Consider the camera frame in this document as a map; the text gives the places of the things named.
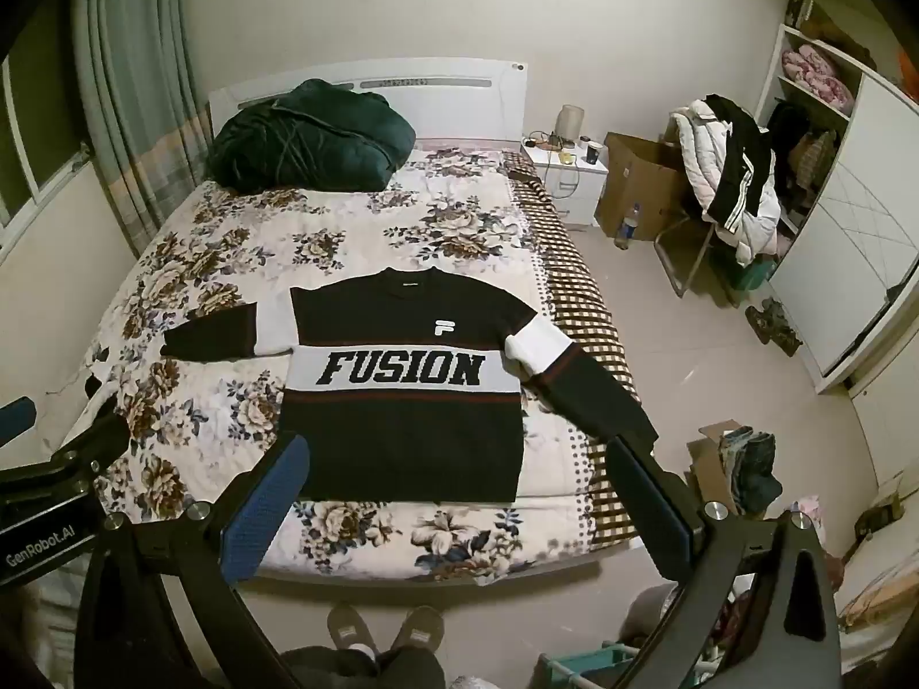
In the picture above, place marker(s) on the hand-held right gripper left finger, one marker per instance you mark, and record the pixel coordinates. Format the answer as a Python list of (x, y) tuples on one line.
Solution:
[(267, 509)]

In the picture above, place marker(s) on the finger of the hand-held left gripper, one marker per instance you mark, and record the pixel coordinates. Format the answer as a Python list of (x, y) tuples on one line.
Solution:
[(16, 422), (93, 441)]

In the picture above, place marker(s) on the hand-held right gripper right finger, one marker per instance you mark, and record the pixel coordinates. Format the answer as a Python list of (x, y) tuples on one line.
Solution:
[(646, 502)]

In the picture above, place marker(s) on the black and white knit sweater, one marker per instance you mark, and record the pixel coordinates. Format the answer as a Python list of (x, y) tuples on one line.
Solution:
[(402, 445)]

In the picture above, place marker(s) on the small cardboard box with clothes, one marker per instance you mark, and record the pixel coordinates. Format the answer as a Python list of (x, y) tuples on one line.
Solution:
[(747, 466)]

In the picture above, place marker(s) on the floral bed blanket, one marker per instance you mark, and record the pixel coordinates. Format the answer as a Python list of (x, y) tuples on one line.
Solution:
[(215, 402)]

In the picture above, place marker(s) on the person's left slipper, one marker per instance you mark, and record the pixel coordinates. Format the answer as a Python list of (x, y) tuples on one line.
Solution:
[(352, 631)]

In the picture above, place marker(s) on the person's slipper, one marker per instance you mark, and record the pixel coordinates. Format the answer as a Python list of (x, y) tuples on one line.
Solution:
[(418, 630), (352, 631)]

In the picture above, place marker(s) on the teal plastic rack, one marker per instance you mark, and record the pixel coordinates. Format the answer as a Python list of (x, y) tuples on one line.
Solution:
[(589, 667)]

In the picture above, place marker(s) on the person's legs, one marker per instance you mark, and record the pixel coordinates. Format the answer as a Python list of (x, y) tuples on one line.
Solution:
[(359, 671)]

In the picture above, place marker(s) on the person's right slipper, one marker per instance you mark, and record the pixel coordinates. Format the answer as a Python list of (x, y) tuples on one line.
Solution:
[(418, 630)]

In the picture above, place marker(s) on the brown checked bed sheet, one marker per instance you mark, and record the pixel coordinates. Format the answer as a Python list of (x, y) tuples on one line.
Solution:
[(581, 301)]

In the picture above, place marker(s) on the pair of dark slippers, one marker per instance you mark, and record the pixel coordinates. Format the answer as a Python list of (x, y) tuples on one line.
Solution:
[(774, 326)]

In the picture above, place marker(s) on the folding chair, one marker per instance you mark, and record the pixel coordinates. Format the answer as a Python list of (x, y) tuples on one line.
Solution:
[(689, 258)]

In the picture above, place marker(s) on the green bag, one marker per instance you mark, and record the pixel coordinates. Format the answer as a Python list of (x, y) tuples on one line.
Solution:
[(757, 275)]

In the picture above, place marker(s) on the plastic water bottle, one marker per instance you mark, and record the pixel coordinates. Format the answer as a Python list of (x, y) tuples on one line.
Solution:
[(627, 228)]

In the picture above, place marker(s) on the window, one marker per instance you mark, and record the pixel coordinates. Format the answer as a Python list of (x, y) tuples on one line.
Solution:
[(36, 122)]

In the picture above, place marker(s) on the large cardboard box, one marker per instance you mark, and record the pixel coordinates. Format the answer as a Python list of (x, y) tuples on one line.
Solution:
[(639, 179)]

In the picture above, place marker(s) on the white nightstand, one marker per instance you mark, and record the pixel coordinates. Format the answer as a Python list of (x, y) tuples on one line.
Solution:
[(574, 186)]

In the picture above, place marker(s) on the white wardrobe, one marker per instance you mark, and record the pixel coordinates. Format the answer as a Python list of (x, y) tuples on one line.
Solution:
[(854, 244)]

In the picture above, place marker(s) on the white puffer jacket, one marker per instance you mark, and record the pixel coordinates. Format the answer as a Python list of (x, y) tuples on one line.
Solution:
[(700, 158)]

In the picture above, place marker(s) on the black cup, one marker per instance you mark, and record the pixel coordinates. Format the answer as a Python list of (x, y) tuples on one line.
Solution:
[(594, 153)]

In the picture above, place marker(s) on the pale green curtain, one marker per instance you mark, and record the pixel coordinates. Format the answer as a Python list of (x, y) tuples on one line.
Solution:
[(129, 86)]

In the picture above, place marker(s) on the black striped jacket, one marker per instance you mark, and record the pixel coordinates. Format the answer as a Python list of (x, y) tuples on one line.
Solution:
[(743, 158)]

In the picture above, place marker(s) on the dark green pillow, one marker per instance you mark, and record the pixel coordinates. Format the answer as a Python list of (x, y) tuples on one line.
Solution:
[(309, 136)]

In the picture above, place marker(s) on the white table lamp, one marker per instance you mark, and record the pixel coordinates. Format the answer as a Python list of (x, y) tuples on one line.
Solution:
[(571, 123)]

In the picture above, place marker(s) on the white bed headboard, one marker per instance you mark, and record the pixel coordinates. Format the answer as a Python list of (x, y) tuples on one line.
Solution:
[(459, 97)]

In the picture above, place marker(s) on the pink folded blanket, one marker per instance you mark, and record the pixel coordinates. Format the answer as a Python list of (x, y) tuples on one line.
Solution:
[(818, 75)]

